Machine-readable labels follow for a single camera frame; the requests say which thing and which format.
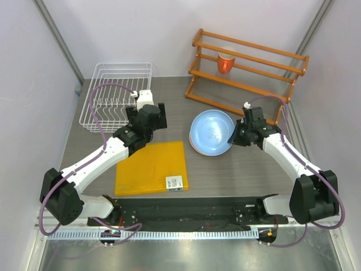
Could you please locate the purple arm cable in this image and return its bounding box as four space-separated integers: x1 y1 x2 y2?
249 95 346 248
38 82 143 248

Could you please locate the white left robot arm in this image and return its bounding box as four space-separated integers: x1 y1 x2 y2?
39 103 167 225

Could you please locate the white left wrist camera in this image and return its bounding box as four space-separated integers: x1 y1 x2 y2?
130 90 154 111

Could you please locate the orange wooden shelf rack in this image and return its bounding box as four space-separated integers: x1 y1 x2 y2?
185 29 310 124

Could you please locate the orange mug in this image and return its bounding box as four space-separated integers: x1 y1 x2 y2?
217 52 236 75

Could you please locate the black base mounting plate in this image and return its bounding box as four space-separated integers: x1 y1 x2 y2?
86 194 289 231

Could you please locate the white wire dish rack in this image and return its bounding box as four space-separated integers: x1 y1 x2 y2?
79 62 152 133

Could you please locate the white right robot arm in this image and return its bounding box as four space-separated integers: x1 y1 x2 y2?
228 103 340 224

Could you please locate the yellow cutting board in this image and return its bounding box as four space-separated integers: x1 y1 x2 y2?
115 141 189 196

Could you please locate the blue plate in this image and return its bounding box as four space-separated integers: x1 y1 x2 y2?
189 110 235 156

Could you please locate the white slotted cable duct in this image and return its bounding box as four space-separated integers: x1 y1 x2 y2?
48 228 259 241

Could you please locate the orange plate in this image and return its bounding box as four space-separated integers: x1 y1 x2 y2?
188 135 203 155

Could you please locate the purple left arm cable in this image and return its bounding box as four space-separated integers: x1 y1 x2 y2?
38 82 143 248

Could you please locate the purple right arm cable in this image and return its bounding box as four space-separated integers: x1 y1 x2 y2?
249 95 346 248

